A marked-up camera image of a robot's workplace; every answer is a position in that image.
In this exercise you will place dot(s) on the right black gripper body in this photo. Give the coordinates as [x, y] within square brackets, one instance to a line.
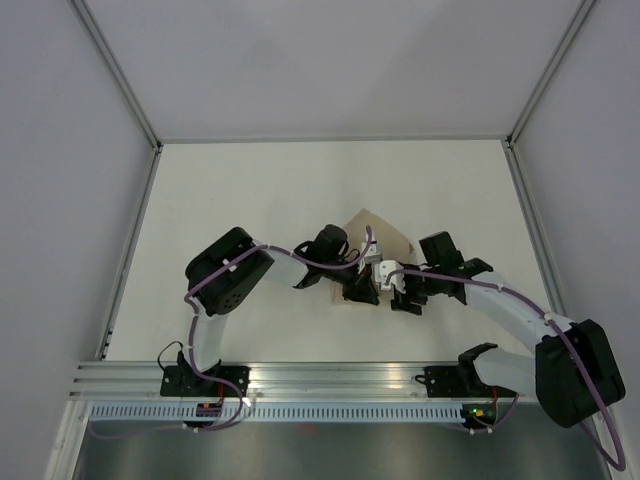
[417, 290]

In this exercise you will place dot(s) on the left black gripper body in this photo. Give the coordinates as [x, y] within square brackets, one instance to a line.
[352, 280]

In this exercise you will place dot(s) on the beige cloth napkin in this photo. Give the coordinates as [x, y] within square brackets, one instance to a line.
[393, 243]

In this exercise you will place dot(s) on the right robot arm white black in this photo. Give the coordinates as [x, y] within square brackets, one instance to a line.
[569, 366]

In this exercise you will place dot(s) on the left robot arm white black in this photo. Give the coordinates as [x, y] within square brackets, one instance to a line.
[222, 276]

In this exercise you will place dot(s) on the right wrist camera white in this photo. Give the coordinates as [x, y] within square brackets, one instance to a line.
[388, 276]

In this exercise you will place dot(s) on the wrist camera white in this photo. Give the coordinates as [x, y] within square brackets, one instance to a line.
[388, 276]
[371, 254]

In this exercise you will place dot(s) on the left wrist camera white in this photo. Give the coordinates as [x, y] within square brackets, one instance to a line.
[371, 254]

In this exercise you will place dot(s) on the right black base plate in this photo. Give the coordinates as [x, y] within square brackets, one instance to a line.
[444, 381]

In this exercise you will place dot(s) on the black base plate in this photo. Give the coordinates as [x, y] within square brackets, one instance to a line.
[181, 381]
[444, 381]

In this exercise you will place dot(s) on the aluminium frame right rail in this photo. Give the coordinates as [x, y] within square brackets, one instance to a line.
[533, 220]

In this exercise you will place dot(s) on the white slotted cable duct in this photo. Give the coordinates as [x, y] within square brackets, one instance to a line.
[297, 412]

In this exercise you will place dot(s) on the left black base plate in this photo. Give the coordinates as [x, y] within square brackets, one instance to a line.
[181, 381]

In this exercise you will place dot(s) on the aluminium frame back bar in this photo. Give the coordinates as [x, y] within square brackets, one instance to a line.
[333, 138]

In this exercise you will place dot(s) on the aluminium mounting rail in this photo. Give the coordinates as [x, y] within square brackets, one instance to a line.
[279, 381]

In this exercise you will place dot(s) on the aluminium frame post right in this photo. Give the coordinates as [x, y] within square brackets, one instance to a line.
[561, 51]

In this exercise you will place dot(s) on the aluminium frame post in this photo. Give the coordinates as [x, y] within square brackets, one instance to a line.
[87, 20]
[561, 51]

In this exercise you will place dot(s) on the aluminium frame post left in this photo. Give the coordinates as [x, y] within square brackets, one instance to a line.
[87, 20]

